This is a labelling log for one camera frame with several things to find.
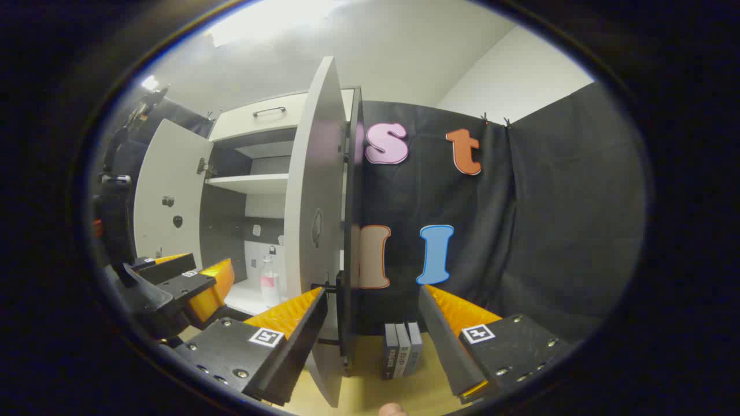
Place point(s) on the white cabinet drawer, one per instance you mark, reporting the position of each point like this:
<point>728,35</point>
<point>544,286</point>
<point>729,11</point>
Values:
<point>237,124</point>

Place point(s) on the white cabinet door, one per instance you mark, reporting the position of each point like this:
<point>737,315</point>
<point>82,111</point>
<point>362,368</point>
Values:
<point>167,167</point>
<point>315,173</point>

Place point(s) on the white cabinet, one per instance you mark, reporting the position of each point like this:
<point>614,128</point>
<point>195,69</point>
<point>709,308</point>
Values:
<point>222,231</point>

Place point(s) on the black backdrop cloth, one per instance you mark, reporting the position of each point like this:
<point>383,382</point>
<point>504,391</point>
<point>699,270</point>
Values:
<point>549,219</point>

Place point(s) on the small blue grey box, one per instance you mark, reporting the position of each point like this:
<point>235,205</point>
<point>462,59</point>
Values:
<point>415,345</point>

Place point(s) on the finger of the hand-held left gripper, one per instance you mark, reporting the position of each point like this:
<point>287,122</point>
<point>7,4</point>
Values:
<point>191,284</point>
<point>167,270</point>

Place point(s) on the white cabinet shelf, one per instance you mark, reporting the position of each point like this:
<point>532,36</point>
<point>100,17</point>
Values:
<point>248,183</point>

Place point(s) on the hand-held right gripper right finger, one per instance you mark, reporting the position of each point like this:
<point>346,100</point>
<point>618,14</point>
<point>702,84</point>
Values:
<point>445,346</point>

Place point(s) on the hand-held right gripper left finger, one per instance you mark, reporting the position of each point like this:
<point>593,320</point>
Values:
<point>300,352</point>

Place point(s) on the clear bottle pink label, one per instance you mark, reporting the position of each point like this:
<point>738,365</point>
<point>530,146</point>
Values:
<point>269,283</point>

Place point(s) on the dark tripod stand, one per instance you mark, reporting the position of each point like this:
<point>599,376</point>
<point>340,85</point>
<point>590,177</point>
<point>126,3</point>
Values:
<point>144,110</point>

